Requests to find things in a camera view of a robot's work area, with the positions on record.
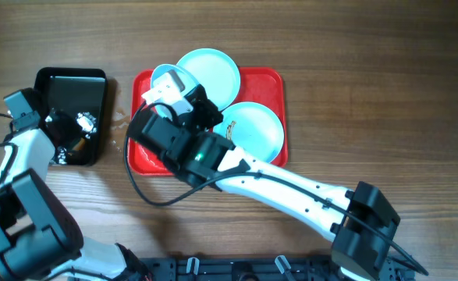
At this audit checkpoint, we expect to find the green orange sponge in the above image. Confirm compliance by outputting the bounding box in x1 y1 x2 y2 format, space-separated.
71 137 87 151

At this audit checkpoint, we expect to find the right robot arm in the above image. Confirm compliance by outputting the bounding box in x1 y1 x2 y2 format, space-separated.
159 85 399 280

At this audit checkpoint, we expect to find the black water tray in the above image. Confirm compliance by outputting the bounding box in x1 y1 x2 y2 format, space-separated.
34 67 108 165

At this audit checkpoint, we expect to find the light blue plate top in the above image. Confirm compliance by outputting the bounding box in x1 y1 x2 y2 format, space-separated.
177 48 241 111

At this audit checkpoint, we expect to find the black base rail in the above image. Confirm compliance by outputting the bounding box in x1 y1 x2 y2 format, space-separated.
143 254 351 281

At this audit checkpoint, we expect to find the red plastic tray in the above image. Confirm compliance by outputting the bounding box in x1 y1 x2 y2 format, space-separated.
127 66 286 176

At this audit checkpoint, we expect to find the light blue plate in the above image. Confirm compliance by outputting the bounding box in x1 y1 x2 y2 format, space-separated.
177 48 241 111
142 64 199 116
212 101 285 163

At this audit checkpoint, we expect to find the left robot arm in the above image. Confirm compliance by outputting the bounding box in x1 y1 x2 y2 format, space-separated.
0 111 152 280

